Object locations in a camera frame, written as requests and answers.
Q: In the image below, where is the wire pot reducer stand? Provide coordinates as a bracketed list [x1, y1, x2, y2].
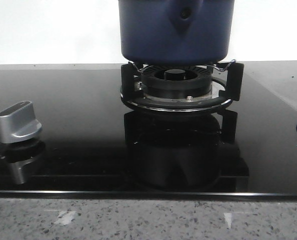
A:
[127, 59, 237, 73]

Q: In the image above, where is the black pot support ring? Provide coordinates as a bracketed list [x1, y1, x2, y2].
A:
[119, 62, 245, 112]

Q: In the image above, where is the black glass gas hob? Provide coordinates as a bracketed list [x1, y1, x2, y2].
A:
[0, 62, 297, 200]

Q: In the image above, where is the black burner head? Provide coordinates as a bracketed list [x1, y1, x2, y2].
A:
[141, 65, 212, 99]

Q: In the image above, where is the blue cooking pot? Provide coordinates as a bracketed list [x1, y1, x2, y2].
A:
[118, 0, 235, 66]

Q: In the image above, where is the silver stove knob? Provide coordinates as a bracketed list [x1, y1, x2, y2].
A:
[0, 101, 42, 144]

